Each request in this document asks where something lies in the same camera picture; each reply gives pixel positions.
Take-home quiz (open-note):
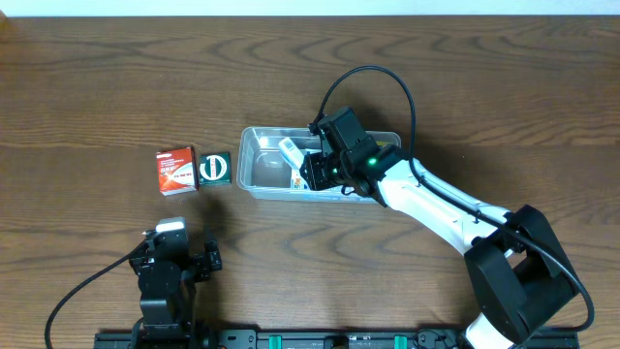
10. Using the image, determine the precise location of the large blue white box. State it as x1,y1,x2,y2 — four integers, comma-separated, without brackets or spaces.
290,169,309,190

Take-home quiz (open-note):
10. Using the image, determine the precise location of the slim white blue box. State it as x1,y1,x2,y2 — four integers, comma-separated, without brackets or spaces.
278,138,305,170

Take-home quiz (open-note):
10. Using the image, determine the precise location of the red orange small box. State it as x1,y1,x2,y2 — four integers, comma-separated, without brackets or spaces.
156,146,198,196

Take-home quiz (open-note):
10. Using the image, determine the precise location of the dark green small box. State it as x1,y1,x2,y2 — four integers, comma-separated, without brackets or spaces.
198,152,232,186

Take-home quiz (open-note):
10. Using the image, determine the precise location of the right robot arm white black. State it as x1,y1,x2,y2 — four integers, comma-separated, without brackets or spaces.
301,107,584,348

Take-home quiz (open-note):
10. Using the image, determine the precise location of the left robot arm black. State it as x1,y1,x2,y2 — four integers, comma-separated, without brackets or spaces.
130,217,223,343

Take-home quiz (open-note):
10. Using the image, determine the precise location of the clear plastic container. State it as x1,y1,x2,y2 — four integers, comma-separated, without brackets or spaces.
236,126,374,204

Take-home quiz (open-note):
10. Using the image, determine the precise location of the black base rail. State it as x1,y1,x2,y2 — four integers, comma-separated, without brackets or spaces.
94,327,577,349

